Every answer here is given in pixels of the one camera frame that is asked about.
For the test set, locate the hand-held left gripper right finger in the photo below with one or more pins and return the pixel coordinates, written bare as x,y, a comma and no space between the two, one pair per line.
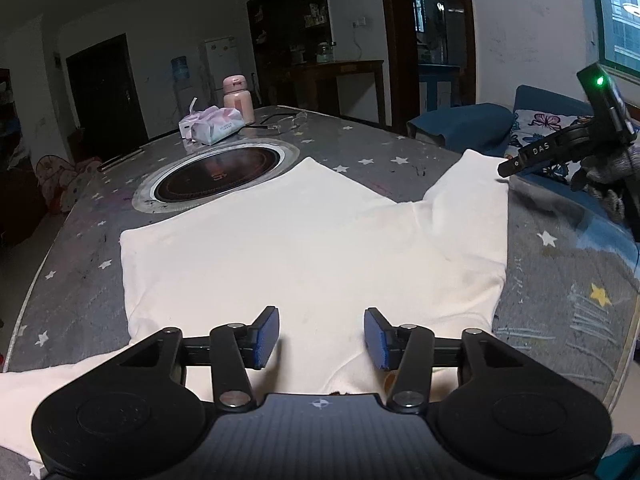
377,340

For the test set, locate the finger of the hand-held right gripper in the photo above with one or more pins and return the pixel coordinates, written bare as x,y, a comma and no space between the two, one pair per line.
530,157

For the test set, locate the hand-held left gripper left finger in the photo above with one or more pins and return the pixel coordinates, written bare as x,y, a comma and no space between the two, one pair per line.
266,340

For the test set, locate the cream sweater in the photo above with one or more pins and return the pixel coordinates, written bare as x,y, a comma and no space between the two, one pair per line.
300,260

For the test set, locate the person's right hand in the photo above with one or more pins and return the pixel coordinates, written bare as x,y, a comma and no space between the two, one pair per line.
612,170

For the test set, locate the butterfly print cushion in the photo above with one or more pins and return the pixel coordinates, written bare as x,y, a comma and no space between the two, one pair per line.
542,127

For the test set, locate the blue sofa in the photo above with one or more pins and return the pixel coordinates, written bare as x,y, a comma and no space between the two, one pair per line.
465,125

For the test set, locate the small blue cabinet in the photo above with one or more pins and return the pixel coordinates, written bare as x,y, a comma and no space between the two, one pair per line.
440,87

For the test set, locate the round black induction cooktop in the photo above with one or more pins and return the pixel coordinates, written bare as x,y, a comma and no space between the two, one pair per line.
220,175

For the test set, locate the grey star-print table cover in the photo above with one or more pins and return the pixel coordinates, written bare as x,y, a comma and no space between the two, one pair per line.
75,260

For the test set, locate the wooden side desk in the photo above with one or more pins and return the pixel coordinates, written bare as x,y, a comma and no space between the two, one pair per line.
340,67

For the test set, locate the clear eyeglasses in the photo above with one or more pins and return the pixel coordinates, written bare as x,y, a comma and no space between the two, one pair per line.
292,122

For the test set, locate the soft tissue pack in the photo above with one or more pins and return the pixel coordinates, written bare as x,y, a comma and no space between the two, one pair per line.
215,122

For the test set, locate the glass jar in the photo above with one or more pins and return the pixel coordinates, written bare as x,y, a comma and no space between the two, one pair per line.
326,52

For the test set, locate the pink thermos bottle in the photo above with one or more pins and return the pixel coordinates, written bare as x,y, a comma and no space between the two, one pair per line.
239,102

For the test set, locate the floor fan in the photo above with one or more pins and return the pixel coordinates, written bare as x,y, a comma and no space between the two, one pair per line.
65,182

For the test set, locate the white refrigerator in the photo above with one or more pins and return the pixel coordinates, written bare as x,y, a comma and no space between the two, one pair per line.
222,70

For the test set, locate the wooden display cabinet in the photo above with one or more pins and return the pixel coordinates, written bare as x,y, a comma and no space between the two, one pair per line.
290,20

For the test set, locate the water dispenser with blue bottle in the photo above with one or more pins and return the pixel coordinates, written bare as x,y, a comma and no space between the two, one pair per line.
181,72

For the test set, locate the dark wooden door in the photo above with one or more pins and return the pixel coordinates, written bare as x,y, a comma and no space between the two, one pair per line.
105,95

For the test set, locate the white wall socket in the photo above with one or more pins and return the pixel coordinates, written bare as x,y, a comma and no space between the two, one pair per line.
359,22

